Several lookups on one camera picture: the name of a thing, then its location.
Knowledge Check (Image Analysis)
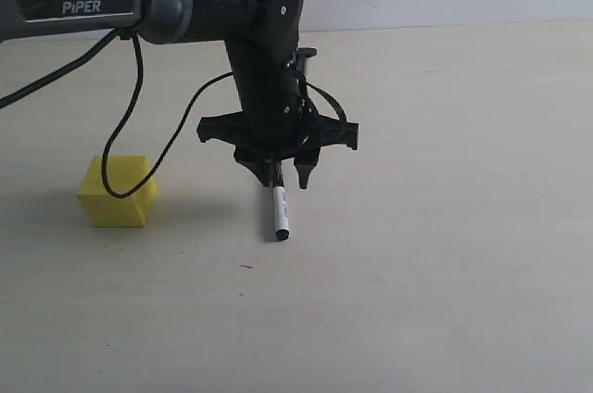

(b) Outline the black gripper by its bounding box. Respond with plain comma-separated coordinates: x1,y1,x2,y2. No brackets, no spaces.
197,112,359,189

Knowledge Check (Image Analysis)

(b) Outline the black and white marker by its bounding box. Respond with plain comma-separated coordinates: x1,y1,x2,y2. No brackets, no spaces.
271,161,290,241

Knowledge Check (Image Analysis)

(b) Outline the yellow foam cube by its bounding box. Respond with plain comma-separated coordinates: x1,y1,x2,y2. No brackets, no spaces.
77,156,157,228

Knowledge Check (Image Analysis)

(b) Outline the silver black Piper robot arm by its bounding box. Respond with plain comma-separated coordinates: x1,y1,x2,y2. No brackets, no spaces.
1,0,359,188

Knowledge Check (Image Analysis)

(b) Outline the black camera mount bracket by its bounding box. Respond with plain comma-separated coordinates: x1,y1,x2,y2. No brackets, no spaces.
295,47,318,77

